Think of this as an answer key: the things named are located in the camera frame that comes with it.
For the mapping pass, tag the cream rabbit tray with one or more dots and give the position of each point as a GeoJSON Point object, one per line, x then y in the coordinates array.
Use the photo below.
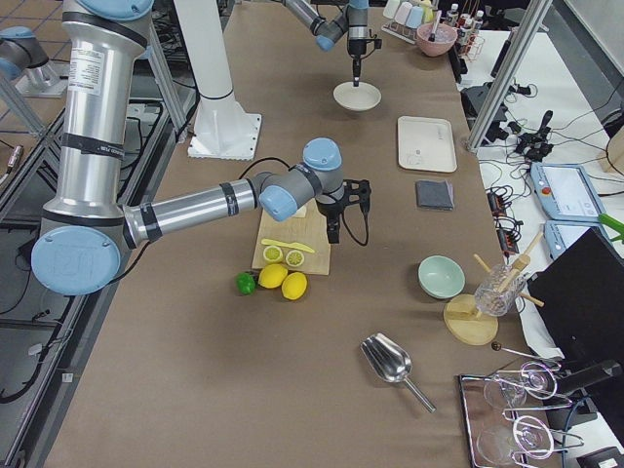
{"type": "Point", "coordinates": [426, 144]}

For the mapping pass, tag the aluminium frame post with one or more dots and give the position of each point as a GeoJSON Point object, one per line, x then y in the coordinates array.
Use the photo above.
{"type": "Point", "coordinates": [535, 13]}

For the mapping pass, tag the yellow plastic knife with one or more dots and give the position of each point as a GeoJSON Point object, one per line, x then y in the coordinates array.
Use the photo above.
{"type": "Point", "coordinates": [289, 245]}

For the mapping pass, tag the pink bowl with ice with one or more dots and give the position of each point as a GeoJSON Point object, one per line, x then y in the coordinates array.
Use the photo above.
{"type": "Point", "coordinates": [445, 38]}

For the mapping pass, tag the green lime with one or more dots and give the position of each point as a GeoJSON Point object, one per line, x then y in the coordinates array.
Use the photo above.
{"type": "Point", "coordinates": [246, 283]}

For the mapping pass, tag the blue cup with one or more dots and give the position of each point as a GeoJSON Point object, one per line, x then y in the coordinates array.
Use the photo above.
{"type": "Point", "coordinates": [415, 17]}

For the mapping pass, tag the yellow cup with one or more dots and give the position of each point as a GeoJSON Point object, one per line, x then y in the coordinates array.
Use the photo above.
{"type": "Point", "coordinates": [428, 10]}

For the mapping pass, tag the white cup rack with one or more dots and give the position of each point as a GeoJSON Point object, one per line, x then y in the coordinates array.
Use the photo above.
{"type": "Point", "coordinates": [400, 31]}

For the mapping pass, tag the clear glass cup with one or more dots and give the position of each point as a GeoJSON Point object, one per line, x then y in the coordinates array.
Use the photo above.
{"type": "Point", "coordinates": [491, 298]}

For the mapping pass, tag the whole yellow lemon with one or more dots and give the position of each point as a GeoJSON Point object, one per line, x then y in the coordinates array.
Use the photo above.
{"type": "Point", "coordinates": [294, 286]}
{"type": "Point", "coordinates": [272, 276]}

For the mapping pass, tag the steel muddler tool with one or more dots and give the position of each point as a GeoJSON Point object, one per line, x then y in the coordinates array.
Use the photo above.
{"type": "Point", "coordinates": [434, 26]}

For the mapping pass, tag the mint green bowl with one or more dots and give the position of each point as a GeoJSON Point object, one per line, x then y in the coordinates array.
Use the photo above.
{"type": "Point", "coordinates": [440, 277]}

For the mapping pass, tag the metal scoop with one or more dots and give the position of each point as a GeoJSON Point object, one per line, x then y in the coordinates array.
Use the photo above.
{"type": "Point", "coordinates": [392, 364]}

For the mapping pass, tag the blue teach pendant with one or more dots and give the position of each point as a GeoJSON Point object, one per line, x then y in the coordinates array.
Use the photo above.
{"type": "Point", "coordinates": [565, 192]}
{"type": "Point", "coordinates": [560, 235]}

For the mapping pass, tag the bamboo cutting board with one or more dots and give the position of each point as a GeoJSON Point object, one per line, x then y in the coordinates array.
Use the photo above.
{"type": "Point", "coordinates": [309, 230]}

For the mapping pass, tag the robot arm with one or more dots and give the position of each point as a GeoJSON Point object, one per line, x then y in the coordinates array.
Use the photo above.
{"type": "Point", "coordinates": [98, 212]}
{"type": "Point", "coordinates": [352, 21]}

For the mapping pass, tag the wooden mug tree stand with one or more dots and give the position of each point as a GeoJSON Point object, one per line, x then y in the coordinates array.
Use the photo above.
{"type": "Point", "coordinates": [473, 327]}

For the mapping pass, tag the black tray with glasses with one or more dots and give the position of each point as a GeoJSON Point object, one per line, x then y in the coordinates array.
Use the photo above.
{"type": "Point", "coordinates": [498, 437]}

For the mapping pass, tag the beige round plate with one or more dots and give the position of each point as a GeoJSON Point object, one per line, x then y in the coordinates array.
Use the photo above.
{"type": "Point", "coordinates": [363, 97]}

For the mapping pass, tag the black monitor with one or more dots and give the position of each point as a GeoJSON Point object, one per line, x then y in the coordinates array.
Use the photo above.
{"type": "Point", "coordinates": [582, 291]}

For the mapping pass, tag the white cup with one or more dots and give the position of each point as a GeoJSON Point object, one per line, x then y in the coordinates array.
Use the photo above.
{"type": "Point", "coordinates": [391, 8]}

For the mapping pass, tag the lemon half slice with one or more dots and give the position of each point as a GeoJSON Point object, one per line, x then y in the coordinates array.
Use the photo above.
{"type": "Point", "coordinates": [272, 254]}
{"type": "Point", "coordinates": [294, 258]}

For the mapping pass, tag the pink cup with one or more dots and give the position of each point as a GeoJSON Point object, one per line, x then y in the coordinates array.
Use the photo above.
{"type": "Point", "coordinates": [403, 13]}

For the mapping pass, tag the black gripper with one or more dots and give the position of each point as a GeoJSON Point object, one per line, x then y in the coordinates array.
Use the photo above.
{"type": "Point", "coordinates": [356, 49]}
{"type": "Point", "coordinates": [328, 209]}

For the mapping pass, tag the grey folded cloth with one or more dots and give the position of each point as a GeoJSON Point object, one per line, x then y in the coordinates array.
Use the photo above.
{"type": "Point", "coordinates": [434, 195]}

